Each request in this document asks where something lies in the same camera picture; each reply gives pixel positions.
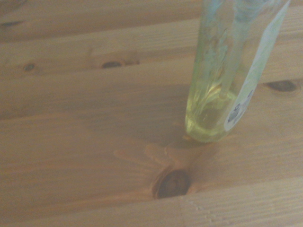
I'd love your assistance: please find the clear sanitizer pump bottle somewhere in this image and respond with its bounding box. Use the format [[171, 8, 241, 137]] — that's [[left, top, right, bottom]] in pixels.
[[185, 0, 292, 143]]

